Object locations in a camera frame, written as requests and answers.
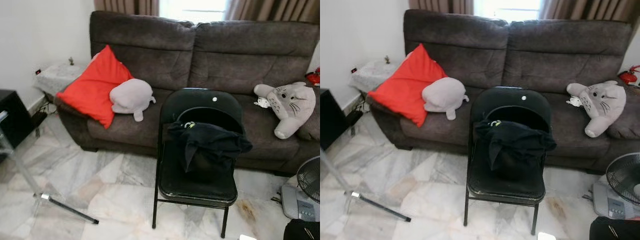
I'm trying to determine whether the black bag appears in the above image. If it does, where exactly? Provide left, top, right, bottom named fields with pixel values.
left=588, top=215, right=640, bottom=240
left=283, top=218, right=321, bottom=240

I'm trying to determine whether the black garment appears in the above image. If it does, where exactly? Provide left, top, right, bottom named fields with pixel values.
left=472, top=119, right=558, bottom=174
left=165, top=120, right=254, bottom=174

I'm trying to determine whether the brown fabric sofa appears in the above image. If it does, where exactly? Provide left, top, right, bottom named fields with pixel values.
left=366, top=8, right=640, bottom=174
left=53, top=10, right=321, bottom=177

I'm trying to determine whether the red cushion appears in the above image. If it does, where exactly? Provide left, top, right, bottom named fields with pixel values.
left=367, top=43, right=449, bottom=129
left=55, top=44, right=135, bottom=130

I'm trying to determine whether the grey standing fan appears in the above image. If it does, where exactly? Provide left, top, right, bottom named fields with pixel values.
left=272, top=155, right=321, bottom=222
left=584, top=152, right=640, bottom=221

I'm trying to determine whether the silver metal clothes rack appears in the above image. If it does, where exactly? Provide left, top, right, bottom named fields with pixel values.
left=0, top=110, right=100, bottom=225
left=320, top=149, right=412, bottom=223

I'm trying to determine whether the small red object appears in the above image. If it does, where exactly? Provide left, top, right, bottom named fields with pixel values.
left=305, top=66, right=321, bottom=87
left=618, top=64, right=640, bottom=87

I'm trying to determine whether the grey Totoro plush toy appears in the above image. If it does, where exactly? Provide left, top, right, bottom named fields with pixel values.
left=566, top=79, right=628, bottom=139
left=253, top=81, right=317, bottom=140

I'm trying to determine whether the brown curtain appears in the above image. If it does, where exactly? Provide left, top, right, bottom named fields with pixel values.
left=539, top=0, right=640, bottom=24
left=408, top=0, right=475, bottom=16
left=93, top=0, right=161, bottom=17
left=224, top=0, right=321, bottom=24

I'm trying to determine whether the black folding chair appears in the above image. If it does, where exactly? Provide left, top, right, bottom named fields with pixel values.
left=151, top=87, right=247, bottom=240
left=463, top=86, right=558, bottom=236

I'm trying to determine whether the side table lace cloth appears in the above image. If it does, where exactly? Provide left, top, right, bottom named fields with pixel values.
left=33, top=60, right=92, bottom=97
left=349, top=59, right=402, bottom=94

